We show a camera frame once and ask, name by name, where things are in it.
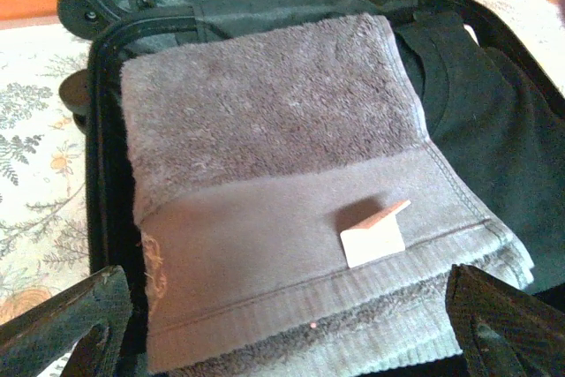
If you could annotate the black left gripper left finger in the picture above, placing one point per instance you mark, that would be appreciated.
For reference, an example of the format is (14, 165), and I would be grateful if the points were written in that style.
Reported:
(66, 328)

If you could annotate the grey towel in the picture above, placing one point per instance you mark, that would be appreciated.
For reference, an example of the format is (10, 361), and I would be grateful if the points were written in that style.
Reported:
(265, 130)

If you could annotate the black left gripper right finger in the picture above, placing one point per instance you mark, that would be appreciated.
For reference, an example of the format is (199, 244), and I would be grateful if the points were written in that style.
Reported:
(499, 328)

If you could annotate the floral patterned table cover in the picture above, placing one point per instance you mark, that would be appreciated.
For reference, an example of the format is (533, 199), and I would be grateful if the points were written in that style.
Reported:
(35, 130)

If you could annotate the black garment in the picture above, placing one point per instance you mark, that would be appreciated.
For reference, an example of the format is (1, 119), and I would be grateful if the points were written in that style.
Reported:
(485, 130)

